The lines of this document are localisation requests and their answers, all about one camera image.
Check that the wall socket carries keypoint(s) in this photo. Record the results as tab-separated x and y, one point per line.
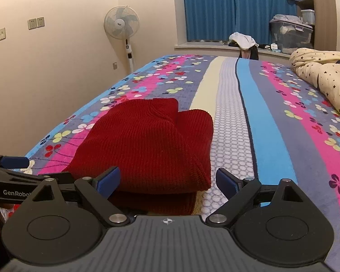
32	23
40	21

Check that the white cloth pile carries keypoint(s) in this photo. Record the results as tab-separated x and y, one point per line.
243	39

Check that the cream star-print quilt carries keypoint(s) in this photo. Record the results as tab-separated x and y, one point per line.
323	73

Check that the dark hanging clothes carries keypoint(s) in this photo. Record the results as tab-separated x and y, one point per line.
252	53

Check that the clear plastic storage box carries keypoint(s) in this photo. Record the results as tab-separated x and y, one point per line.
291	36

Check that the white standing fan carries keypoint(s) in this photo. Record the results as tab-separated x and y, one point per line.
121	22

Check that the red knit sweater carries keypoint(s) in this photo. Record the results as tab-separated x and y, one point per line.
144	147

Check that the wooden shelf unit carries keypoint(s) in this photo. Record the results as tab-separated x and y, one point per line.
325	11

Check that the floral striped blanket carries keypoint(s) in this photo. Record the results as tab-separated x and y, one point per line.
272	119

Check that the small low wall outlet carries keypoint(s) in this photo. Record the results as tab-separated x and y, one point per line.
115	65

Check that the white plastic basket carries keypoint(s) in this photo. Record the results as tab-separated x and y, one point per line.
307	17

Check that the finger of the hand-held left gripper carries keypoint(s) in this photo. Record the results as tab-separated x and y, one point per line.
22	177
14	162

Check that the blue curtain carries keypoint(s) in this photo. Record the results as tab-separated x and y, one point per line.
209	8

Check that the small white box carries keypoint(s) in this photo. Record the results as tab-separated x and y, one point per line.
276	47

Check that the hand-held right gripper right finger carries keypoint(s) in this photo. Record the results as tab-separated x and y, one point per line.
228	181

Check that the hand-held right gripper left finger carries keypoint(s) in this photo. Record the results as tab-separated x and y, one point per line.
109	180

